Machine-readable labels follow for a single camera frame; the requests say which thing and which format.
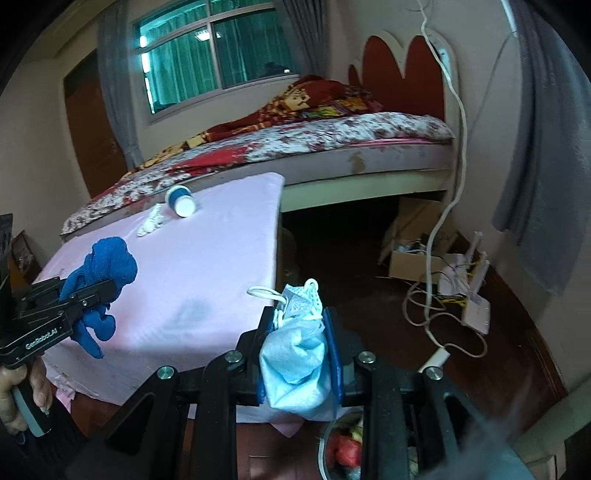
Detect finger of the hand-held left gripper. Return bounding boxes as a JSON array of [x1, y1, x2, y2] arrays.
[[59, 278, 117, 319]]

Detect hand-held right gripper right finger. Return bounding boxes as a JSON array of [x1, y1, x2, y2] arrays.
[[322, 307, 522, 480]]

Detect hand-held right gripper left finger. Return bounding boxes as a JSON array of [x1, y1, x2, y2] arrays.
[[65, 307, 278, 480]]

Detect blue cloth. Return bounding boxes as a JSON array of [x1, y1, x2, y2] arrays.
[[61, 237, 138, 360]]

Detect blue face mask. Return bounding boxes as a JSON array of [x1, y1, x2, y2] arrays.
[[248, 278, 340, 422]]

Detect red plastic bag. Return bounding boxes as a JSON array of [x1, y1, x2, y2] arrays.
[[335, 434, 363, 464]]

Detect metal trash bin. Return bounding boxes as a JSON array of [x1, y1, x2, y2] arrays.
[[318, 406, 416, 480]]

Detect person's left hand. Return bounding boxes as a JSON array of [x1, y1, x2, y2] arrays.
[[0, 357, 55, 435]]

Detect crumpled white tissue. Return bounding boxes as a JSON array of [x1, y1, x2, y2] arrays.
[[137, 204, 166, 238]]

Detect white power adapter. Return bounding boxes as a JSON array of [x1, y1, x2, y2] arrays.
[[418, 348, 451, 372]]

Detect pink flowered tablecloth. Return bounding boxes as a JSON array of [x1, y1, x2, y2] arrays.
[[31, 172, 301, 437]]

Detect cardboard box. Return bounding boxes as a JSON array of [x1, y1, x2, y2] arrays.
[[379, 198, 462, 282]]

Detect blue cup with white lid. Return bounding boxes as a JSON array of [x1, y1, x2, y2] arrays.
[[165, 185, 197, 219]]

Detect white router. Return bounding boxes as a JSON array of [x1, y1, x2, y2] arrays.
[[462, 295, 491, 334]]

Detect brown wooden door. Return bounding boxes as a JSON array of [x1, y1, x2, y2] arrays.
[[62, 48, 127, 199]]

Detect grey window curtain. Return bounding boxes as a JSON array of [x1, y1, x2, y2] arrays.
[[96, 9, 144, 169], [277, 0, 335, 81]]

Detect bed with floral sheet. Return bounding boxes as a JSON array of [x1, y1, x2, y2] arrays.
[[60, 113, 455, 241]]

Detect red printed blanket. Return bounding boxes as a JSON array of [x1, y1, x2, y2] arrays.
[[139, 76, 372, 176]]

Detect window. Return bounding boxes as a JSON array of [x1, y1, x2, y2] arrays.
[[133, 0, 301, 116]]

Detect grey hanging curtain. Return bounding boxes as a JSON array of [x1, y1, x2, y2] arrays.
[[492, 0, 591, 296]]

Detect red heart-shaped headboard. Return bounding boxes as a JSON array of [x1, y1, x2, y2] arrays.
[[347, 21, 458, 121]]

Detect white cable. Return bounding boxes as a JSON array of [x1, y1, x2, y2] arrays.
[[402, 0, 490, 358]]

